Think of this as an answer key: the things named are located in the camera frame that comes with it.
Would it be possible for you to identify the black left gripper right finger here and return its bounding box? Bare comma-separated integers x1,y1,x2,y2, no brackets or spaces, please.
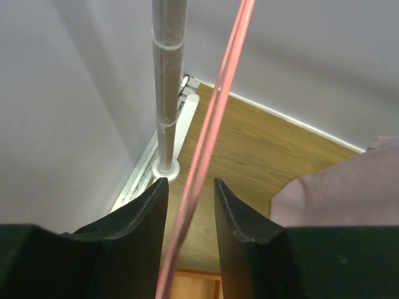
214,179,398,298

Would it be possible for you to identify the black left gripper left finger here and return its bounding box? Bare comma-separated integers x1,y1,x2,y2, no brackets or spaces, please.
1,178,169,298

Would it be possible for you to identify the pink wire hanger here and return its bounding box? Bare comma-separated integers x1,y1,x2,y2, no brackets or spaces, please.
155,1,256,299

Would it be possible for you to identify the mauve tank top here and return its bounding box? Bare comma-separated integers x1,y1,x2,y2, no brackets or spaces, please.
270,136,398,227

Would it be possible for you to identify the orange compartment organizer box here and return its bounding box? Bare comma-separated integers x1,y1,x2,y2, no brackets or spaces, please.
168,269,223,299

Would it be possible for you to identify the silver clothes rack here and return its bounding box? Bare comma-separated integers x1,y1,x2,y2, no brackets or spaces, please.
108,0,200,216

